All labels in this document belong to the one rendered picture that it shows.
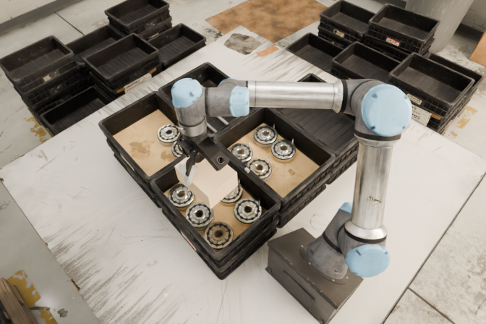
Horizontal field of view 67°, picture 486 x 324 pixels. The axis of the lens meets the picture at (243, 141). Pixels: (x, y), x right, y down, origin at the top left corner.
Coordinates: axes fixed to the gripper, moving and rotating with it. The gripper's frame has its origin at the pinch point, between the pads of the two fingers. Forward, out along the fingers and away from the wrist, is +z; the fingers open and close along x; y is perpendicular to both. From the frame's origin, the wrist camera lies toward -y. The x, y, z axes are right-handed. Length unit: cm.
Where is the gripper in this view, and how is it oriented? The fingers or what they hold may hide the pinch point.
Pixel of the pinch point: (206, 173)
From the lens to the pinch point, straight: 117.0
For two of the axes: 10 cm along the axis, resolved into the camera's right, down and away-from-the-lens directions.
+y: -7.1, -5.3, 4.7
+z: 0.3, 6.4, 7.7
